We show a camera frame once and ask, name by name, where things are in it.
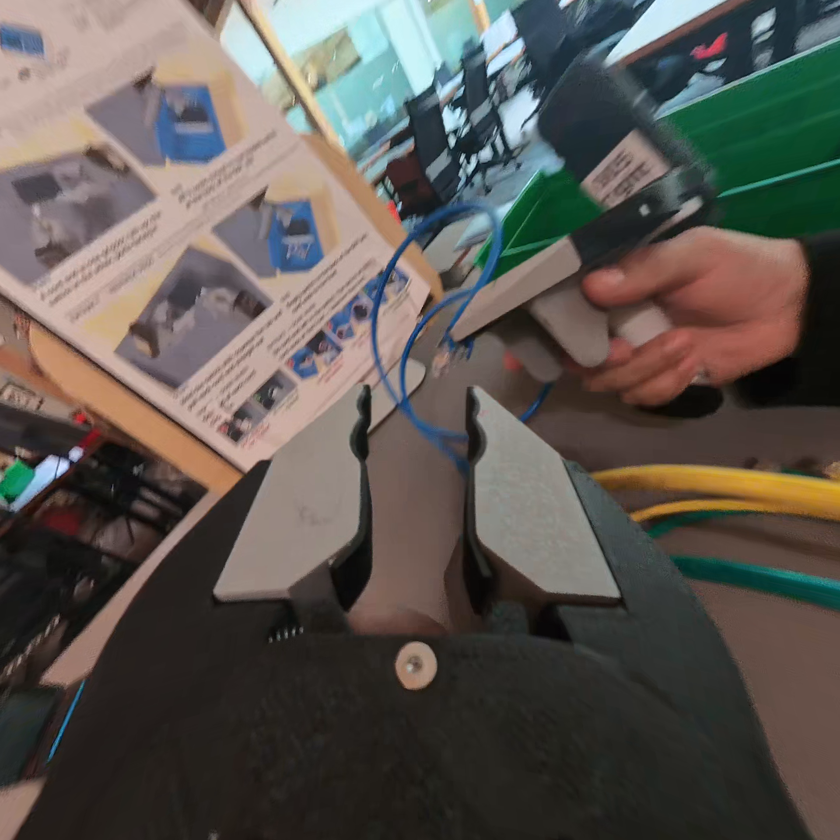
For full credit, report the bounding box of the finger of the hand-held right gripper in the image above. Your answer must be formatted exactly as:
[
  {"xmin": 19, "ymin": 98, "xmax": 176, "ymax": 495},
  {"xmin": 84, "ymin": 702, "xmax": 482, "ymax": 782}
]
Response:
[{"xmin": 453, "ymin": 236, "xmax": 581, "ymax": 342}]

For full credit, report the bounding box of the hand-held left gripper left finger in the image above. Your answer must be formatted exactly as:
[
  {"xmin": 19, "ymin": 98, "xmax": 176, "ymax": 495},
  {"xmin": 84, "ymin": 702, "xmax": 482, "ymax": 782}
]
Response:
[{"xmin": 213, "ymin": 384, "xmax": 375, "ymax": 611}]

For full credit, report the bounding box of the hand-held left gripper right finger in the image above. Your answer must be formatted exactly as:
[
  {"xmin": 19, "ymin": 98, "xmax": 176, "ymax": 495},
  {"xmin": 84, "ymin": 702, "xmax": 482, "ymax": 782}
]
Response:
[{"xmin": 462, "ymin": 386, "xmax": 623, "ymax": 614}]

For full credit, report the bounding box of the blue ethernet cable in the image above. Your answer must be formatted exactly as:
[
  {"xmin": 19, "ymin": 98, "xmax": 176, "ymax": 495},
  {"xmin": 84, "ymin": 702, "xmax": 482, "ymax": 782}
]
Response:
[{"xmin": 369, "ymin": 202, "xmax": 555, "ymax": 476}]

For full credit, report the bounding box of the yellow ethernet cable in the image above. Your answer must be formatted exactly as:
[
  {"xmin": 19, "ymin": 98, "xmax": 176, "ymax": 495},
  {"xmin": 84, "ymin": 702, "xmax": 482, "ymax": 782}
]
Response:
[{"xmin": 591, "ymin": 465, "xmax": 840, "ymax": 525}]

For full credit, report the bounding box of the green ethernet cable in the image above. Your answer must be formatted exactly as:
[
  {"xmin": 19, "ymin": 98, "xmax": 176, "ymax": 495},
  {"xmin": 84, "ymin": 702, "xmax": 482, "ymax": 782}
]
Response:
[{"xmin": 646, "ymin": 508, "xmax": 840, "ymax": 611}]

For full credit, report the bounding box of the person's right forearm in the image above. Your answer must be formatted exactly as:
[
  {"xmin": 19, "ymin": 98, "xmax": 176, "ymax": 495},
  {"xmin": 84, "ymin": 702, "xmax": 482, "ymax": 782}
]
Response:
[{"xmin": 735, "ymin": 230, "xmax": 840, "ymax": 408}]

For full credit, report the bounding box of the person's right hand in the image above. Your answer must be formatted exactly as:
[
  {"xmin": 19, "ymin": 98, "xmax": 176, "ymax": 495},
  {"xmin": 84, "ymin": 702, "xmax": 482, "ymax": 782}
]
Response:
[{"xmin": 564, "ymin": 226, "xmax": 811, "ymax": 408}]

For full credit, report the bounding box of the green plastic bin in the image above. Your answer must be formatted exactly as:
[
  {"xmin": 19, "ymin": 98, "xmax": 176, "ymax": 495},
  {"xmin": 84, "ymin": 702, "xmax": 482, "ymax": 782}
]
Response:
[{"xmin": 474, "ymin": 36, "xmax": 840, "ymax": 280}]

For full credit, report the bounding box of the black office chair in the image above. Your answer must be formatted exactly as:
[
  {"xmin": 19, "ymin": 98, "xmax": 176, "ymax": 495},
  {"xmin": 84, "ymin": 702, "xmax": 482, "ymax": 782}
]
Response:
[
  {"xmin": 406, "ymin": 82, "xmax": 460, "ymax": 211},
  {"xmin": 459, "ymin": 42, "xmax": 516, "ymax": 191}
]

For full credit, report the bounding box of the wooden poster backing board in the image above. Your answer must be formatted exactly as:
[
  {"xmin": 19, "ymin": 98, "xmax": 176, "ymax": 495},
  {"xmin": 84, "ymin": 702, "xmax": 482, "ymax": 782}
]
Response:
[{"xmin": 0, "ymin": 0, "xmax": 446, "ymax": 493}]

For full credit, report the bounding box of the grey stand base plate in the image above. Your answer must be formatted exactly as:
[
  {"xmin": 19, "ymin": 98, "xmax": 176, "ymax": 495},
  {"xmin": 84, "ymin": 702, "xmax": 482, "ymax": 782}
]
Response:
[{"xmin": 367, "ymin": 357, "xmax": 427, "ymax": 434}]

